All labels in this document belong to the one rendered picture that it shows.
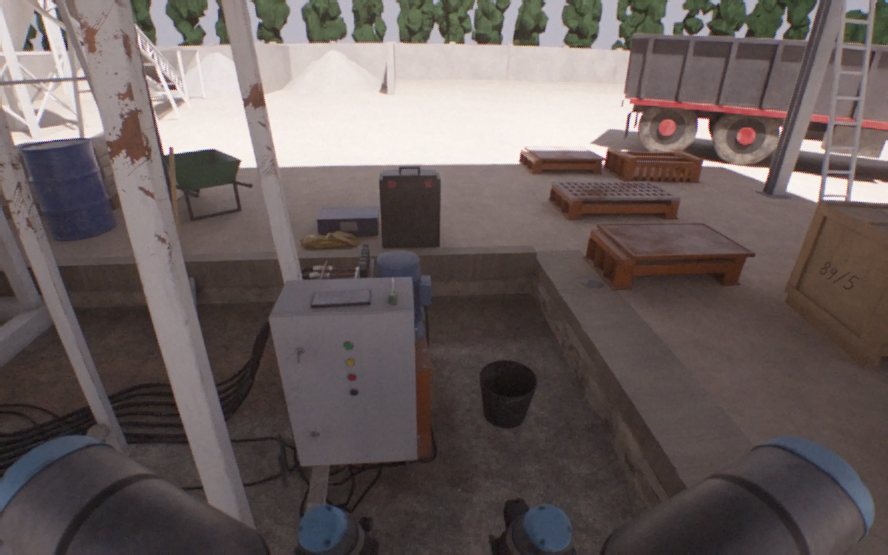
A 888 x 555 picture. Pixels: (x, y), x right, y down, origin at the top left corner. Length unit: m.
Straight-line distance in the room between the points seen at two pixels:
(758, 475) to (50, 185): 5.26
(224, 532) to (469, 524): 1.84
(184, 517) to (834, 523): 0.57
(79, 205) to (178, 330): 4.34
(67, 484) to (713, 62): 9.06
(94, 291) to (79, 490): 4.11
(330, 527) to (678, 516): 0.69
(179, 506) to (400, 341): 0.90
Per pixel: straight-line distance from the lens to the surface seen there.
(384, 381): 1.37
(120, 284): 4.43
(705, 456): 2.35
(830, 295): 3.68
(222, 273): 3.99
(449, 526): 2.25
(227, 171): 5.21
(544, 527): 1.00
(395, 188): 3.69
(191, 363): 1.01
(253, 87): 1.73
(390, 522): 2.27
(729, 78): 9.03
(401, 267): 2.00
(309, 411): 1.47
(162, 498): 0.48
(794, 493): 0.52
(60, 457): 0.56
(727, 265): 3.93
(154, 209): 0.93
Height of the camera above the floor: 1.90
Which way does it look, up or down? 27 degrees down
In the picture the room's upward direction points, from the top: 1 degrees clockwise
